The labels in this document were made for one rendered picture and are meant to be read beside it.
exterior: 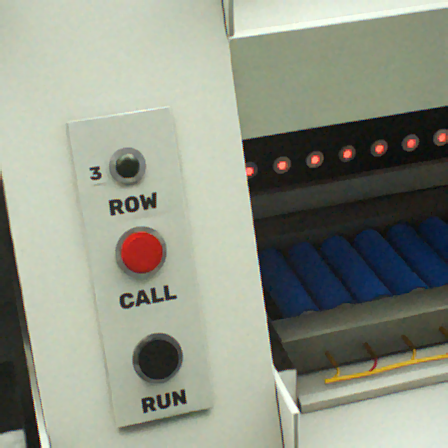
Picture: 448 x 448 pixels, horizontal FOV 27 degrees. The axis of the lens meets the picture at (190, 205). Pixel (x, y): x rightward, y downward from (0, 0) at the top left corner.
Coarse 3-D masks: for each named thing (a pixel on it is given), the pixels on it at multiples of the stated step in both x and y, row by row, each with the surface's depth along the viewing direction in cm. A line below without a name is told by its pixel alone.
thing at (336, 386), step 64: (320, 128) 53; (384, 128) 54; (256, 192) 54; (320, 192) 55; (384, 192) 56; (320, 256) 52; (384, 256) 51; (320, 320) 45; (384, 320) 45; (320, 384) 45; (384, 384) 44
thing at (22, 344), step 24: (0, 312) 52; (24, 312) 43; (0, 336) 50; (24, 336) 41; (0, 360) 48; (24, 360) 48; (0, 384) 42; (24, 384) 46; (0, 408) 40; (24, 408) 44; (0, 432) 39; (24, 432) 39
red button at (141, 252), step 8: (144, 232) 35; (128, 240) 35; (136, 240) 35; (144, 240) 35; (152, 240) 35; (128, 248) 35; (136, 248) 35; (144, 248) 35; (152, 248) 35; (160, 248) 35; (128, 256) 35; (136, 256) 35; (144, 256) 35; (152, 256) 35; (160, 256) 35; (128, 264) 35; (136, 264) 35; (144, 264) 35; (152, 264) 35; (136, 272) 35; (144, 272) 35
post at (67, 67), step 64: (0, 0) 33; (64, 0) 34; (128, 0) 34; (192, 0) 35; (0, 64) 34; (64, 64) 34; (128, 64) 35; (192, 64) 35; (0, 128) 34; (64, 128) 34; (192, 128) 36; (64, 192) 35; (192, 192) 36; (64, 256) 35; (192, 256) 36; (256, 256) 37; (64, 320) 35; (256, 320) 37; (64, 384) 36; (256, 384) 37
